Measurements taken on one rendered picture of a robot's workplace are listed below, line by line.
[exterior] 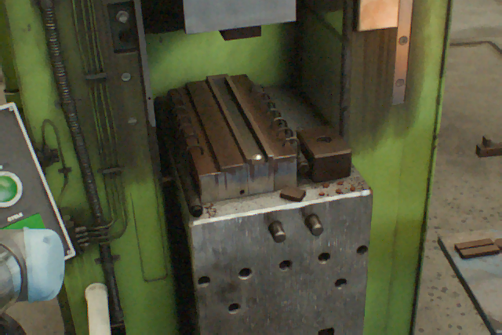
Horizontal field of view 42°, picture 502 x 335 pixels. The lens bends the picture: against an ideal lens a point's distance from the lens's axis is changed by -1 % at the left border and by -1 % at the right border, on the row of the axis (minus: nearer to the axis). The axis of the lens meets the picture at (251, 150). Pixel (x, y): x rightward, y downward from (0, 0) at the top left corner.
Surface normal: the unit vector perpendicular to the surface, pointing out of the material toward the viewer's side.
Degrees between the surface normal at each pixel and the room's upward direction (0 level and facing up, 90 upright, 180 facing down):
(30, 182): 60
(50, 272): 90
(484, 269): 0
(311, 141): 0
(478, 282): 0
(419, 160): 90
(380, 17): 90
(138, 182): 90
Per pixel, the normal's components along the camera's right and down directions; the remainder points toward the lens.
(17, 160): 0.53, -0.11
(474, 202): -0.04, -0.86
